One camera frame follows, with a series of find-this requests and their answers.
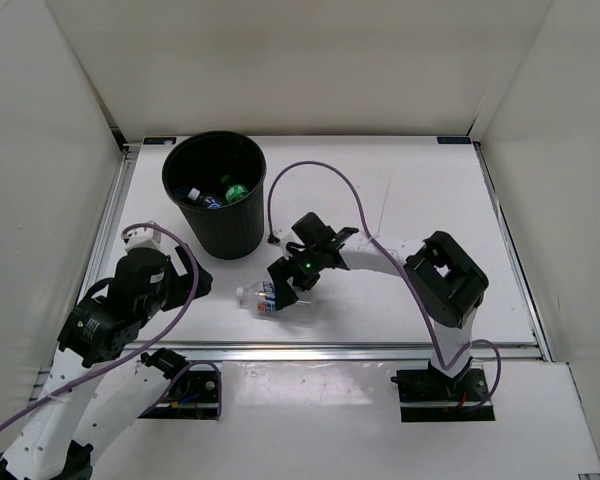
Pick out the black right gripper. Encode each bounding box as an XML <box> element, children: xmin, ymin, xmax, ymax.
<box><xmin>268</xmin><ymin>246</ymin><xmax>325</xmax><ymax>311</ymax></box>

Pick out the clear water bottle orange label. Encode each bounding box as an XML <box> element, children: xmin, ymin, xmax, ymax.
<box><xmin>236</xmin><ymin>281</ymin><xmax>315</xmax><ymax>318</ymax></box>

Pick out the green soda bottle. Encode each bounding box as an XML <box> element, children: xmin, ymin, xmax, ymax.
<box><xmin>220</xmin><ymin>175</ymin><xmax>249</xmax><ymax>204</ymax></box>

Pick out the clear bottle blue label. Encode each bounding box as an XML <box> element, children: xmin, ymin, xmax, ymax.
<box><xmin>201</xmin><ymin>195</ymin><xmax>225</xmax><ymax>209</ymax></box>

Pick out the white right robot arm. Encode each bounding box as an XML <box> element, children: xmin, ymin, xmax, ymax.
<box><xmin>267</xmin><ymin>227</ymin><xmax>489</xmax><ymax>400</ymax></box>

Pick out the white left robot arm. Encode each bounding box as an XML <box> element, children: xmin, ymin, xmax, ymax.
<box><xmin>0</xmin><ymin>245</ymin><xmax>212</xmax><ymax>479</ymax></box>

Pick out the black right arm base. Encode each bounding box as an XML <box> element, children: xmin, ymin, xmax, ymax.
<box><xmin>390</xmin><ymin>368</ymin><xmax>496</xmax><ymax>423</ymax></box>

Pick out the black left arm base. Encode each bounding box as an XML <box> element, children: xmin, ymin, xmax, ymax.
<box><xmin>140</xmin><ymin>348</ymin><xmax>223</xmax><ymax>420</ymax></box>

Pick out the black ribbed plastic bin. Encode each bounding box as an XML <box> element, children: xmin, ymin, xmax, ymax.
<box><xmin>161</xmin><ymin>131</ymin><xmax>267</xmax><ymax>260</ymax></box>

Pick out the aluminium table frame rail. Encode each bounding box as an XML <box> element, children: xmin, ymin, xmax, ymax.
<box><xmin>9</xmin><ymin>139</ymin><xmax>600</xmax><ymax>480</ymax></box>

